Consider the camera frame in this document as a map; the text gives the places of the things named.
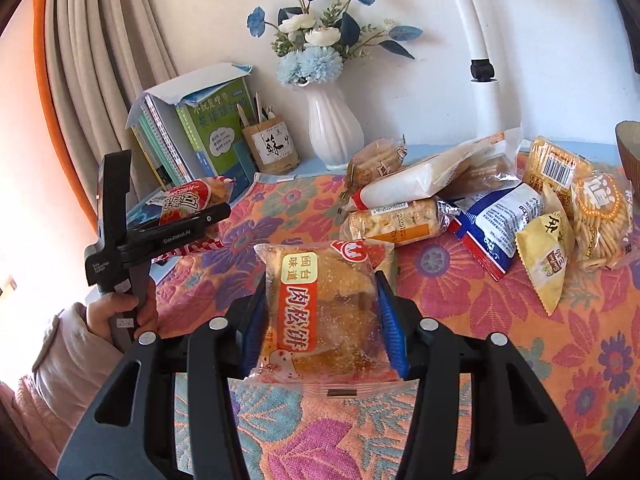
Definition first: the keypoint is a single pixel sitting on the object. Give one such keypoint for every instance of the beige curtain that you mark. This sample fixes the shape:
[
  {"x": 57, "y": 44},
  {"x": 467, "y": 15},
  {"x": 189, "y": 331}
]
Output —
[{"x": 100, "y": 60}]

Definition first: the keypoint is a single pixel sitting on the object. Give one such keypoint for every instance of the floral tablecloth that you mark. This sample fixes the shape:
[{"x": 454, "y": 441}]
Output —
[{"x": 475, "y": 335}]

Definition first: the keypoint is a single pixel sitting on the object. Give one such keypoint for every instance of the yellow snack packet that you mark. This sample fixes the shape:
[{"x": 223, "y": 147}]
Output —
[{"x": 545, "y": 260}]

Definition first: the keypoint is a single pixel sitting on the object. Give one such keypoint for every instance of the white ribbed vase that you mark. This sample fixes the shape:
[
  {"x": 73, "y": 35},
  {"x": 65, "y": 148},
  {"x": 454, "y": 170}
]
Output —
[{"x": 332, "y": 130}]

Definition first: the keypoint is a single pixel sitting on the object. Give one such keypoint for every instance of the brown egg roll packet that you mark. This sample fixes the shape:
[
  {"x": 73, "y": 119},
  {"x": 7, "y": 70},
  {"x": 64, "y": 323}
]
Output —
[{"x": 372, "y": 160}]

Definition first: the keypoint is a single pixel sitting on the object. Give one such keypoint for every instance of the clear stick snack packet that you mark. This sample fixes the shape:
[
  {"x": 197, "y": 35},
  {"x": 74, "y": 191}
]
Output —
[{"x": 600, "y": 225}]

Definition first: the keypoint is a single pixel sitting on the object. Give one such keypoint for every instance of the teal spiral notebook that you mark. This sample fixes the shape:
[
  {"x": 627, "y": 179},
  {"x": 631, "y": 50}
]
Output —
[{"x": 160, "y": 145}]

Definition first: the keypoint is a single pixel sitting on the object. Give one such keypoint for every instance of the person's left hand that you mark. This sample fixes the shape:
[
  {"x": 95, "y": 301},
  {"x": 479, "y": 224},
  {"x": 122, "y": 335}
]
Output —
[{"x": 105, "y": 312}]

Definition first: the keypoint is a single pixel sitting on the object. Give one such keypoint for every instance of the square cracker packet barcode label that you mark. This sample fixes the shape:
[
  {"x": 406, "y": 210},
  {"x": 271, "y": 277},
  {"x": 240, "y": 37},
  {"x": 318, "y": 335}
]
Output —
[{"x": 550, "y": 160}]

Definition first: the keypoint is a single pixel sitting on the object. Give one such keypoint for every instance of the wooden pen holder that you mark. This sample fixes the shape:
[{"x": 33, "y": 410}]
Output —
[{"x": 272, "y": 150}]

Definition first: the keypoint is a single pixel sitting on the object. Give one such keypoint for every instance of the white lamp stand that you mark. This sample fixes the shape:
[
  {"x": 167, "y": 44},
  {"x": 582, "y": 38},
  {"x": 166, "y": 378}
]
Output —
[{"x": 472, "y": 20}]

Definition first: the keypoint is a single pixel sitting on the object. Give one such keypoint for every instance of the orange curtain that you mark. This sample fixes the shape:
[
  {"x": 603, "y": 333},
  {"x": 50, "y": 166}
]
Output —
[{"x": 47, "y": 85}]

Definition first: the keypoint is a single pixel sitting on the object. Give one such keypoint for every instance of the sliced bread loaf bag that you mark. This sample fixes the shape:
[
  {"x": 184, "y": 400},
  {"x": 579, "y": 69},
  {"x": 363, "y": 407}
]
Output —
[{"x": 420, "y": 175}]

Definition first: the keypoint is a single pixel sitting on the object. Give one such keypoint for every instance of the person's left forearm pink sleeve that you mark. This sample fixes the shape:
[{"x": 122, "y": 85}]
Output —
[{"x": 60, "y": 375}]

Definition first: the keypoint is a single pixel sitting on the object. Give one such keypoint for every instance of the blue white artificial flowers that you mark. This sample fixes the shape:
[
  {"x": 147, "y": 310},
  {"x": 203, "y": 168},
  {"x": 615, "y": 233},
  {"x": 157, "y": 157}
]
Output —
[{"x": 310, "y": 65}]

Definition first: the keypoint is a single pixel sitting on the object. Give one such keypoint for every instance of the blue white snack packet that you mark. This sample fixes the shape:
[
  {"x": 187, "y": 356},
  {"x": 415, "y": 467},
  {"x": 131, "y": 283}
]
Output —
[{"x": 500, "y": 220}]

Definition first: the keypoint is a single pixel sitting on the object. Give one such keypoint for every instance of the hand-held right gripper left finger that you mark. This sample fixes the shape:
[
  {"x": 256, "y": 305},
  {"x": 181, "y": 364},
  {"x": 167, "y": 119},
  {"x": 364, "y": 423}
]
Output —
[{"x": 255, "y": 322}]

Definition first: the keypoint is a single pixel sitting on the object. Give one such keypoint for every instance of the clear pastry packet red label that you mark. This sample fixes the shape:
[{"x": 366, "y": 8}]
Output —
[{"x": 320, "y": 305}]

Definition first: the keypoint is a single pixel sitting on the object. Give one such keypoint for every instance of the orange rice cracker packet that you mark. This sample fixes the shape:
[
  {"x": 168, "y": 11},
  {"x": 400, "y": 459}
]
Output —
[{"x": 390, "y": 222}]

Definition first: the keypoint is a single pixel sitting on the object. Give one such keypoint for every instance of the brown ribbed basket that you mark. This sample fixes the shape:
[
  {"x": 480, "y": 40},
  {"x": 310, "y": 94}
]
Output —
[{"x": 630, "y": 150}]

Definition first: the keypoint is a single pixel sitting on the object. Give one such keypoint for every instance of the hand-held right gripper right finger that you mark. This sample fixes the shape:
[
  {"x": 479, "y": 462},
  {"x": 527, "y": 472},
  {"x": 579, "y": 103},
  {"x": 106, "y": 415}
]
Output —
[{"x": 390, "y": 320}]

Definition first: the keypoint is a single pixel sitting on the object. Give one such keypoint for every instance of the red snack packet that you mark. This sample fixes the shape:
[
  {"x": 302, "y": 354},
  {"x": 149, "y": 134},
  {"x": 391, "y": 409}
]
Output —
[{"x": 185, "y": 200}]

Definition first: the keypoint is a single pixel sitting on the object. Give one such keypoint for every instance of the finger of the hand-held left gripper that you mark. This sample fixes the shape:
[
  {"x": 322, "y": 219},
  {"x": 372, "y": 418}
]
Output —
[{"x": 215, "y": 215}]

